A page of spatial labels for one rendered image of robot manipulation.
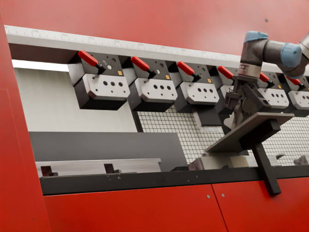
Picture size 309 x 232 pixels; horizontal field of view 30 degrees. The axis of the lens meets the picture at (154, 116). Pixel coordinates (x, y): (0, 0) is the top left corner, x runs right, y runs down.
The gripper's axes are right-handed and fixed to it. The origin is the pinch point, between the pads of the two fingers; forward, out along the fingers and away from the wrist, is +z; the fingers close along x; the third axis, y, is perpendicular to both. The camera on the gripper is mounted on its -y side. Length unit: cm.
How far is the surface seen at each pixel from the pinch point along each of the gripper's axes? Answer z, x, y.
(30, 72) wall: 27, -295, 603
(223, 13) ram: -45, -26, 41
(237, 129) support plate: -3.1, 11.4, -6.7
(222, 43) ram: -31.5, -18.2, 31.4
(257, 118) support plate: -8.0, 10.3, -12.5
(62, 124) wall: 90, -334, 557
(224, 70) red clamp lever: -20.9, -7.8, 19.2
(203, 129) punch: 0.6, 3.9, 13.1
